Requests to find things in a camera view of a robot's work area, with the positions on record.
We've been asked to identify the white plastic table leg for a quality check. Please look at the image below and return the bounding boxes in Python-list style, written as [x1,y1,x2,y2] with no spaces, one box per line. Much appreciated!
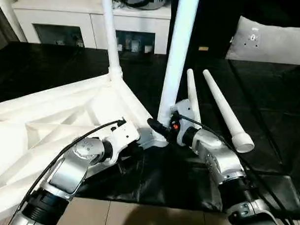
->
[185,69,204,125]
[200,69,258,154]
[156,0,201,130]
[98,0,127,82]

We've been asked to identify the white plastic table top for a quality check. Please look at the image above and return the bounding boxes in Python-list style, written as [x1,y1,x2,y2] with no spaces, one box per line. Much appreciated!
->
[0,70,171,215]

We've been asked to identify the black work surface mat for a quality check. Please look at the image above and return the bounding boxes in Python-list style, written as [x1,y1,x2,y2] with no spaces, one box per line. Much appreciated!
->
[0,39,300,219]

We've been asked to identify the black cabinet with orange label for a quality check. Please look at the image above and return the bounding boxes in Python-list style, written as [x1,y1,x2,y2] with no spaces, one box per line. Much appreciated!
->
[168,0,240,60]

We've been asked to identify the grey pillow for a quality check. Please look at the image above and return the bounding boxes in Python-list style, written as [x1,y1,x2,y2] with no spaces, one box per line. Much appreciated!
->
[225,15,300,66]

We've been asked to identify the black tangled item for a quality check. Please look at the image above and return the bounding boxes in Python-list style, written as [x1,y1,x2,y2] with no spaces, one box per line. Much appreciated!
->
[110,0,127,9]

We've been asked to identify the white sideboard with glass doors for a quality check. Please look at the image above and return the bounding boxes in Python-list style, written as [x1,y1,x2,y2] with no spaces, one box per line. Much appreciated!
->
[10,0,173,55]

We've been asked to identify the grey curtain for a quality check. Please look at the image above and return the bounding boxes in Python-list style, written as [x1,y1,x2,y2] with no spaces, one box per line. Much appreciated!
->
[0,0,23,44]

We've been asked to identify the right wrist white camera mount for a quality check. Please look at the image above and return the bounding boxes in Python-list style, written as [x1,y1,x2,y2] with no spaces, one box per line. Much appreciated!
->
[169,99,203,148]

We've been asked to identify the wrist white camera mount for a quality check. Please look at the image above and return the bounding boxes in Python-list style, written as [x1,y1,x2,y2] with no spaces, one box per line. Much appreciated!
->
[169,99,203,148]
[101,118,142,167]

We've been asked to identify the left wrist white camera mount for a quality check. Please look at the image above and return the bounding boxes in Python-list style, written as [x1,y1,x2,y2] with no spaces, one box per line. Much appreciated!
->
[101,118,142,167]

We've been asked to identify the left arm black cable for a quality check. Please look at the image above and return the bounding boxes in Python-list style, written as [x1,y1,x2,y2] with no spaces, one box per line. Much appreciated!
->
[9,115,128,225]

